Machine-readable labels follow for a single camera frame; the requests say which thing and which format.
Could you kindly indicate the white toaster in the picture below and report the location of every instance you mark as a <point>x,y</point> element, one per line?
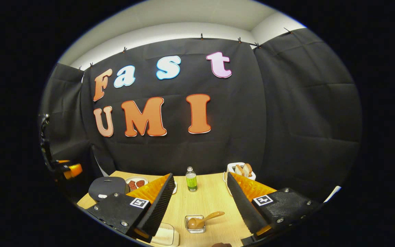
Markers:
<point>231,168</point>

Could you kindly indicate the green drink bottle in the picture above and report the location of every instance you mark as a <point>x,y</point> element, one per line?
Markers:
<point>191,181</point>

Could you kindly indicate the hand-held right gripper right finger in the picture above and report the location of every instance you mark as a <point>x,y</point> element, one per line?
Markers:
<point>243,206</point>

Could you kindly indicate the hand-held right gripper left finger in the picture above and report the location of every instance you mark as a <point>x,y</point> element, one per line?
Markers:
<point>159,206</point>

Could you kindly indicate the white rice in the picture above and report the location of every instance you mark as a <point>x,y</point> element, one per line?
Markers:
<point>165,236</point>

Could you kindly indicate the black backdrop cloth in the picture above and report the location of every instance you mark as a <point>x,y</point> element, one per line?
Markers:
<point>286,120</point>

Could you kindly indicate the round plate of red dates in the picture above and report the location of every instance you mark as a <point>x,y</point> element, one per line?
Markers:
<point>135,183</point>

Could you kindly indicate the wooden spoon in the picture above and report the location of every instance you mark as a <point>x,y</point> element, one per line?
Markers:
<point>201,221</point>

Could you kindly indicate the dark grey rice cooker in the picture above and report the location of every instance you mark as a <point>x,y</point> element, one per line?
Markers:
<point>106,187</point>

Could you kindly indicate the clear plastic container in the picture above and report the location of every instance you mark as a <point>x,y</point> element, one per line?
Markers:
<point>165,235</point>

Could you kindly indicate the toasted bread slice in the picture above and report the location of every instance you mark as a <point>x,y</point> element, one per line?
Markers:
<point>239,170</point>
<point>248,169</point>

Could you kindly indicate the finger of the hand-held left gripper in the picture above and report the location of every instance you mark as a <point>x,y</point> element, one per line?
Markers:
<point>74,171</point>

